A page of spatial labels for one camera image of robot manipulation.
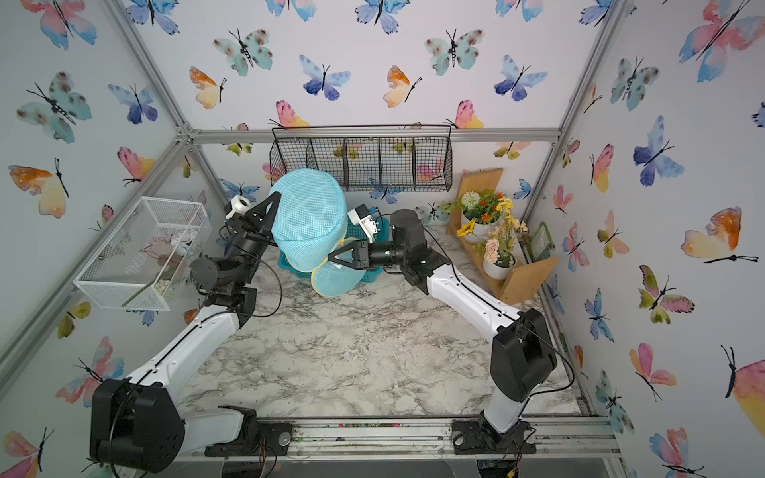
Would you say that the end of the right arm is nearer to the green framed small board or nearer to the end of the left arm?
the end of the left arm

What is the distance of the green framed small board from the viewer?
3.58ft

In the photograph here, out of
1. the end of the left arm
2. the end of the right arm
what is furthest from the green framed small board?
the end of the left arm
